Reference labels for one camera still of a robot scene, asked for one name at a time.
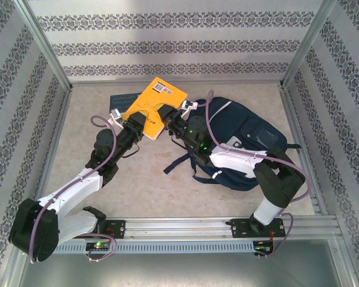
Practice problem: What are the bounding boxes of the controller board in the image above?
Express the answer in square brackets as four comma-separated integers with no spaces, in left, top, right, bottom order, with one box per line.
[85,241,112,252]
[253,240,275,257]

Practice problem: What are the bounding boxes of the aluminium frame post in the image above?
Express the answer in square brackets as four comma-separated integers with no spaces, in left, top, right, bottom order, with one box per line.
[280,0,338,90]
[13,0,73,91]

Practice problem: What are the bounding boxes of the right aluminium side rail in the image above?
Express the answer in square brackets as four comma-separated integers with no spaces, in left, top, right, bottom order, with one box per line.
[278,86,330,218]

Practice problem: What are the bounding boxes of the left aluminium frame post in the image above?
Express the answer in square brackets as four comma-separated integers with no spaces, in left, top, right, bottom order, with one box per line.
[13,0,73,91]

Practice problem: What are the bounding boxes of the left aluminium side rail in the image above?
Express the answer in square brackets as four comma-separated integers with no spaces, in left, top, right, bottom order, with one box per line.
[28,88,74,219]

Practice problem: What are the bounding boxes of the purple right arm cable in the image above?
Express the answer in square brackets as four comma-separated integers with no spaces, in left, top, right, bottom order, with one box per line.
[205,89,314,259]

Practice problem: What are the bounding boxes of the navy blue backpack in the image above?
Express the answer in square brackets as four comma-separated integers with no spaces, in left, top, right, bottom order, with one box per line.
[163,96,302,191]

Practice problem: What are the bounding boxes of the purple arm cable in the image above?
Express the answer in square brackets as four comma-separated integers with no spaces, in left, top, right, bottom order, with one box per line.
[205,89,314,259]
[28,115,119,265]

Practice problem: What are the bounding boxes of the yellow book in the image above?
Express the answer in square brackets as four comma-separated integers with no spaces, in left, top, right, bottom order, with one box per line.
[121,77,188,141]

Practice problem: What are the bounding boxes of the left controller board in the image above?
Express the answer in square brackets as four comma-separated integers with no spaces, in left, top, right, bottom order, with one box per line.
[85,241,112,252]

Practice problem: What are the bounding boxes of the right controller board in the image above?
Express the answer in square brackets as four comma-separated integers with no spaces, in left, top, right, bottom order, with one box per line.
[253,240,275,257]

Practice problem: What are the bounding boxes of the aluminium mounting rail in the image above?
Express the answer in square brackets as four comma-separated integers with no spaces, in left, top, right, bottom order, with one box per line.
[16,216,340,240]

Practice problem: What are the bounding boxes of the aluminium side rail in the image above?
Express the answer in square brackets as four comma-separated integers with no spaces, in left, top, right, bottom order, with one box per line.
[28,88,74,219]
[278,86,330,218]

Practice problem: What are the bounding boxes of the navy book with QR code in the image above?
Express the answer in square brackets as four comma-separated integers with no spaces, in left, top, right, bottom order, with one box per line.
[109,93,140,112]

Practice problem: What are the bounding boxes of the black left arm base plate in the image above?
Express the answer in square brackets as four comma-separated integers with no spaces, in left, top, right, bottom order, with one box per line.
[71,219,127,240]

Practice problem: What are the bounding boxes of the right aluminium frame post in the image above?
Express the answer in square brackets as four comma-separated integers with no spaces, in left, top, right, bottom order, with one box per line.
[280,0,338,90]

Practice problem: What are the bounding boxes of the grey slotted cable duct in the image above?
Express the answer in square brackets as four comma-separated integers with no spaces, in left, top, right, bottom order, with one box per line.
[28,241,255,255]

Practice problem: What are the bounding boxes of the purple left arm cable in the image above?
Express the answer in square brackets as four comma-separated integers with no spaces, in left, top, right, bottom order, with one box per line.
[28,115,119,265]

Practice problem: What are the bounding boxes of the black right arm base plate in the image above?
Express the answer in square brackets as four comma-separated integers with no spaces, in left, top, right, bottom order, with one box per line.
[230,217,287,239]

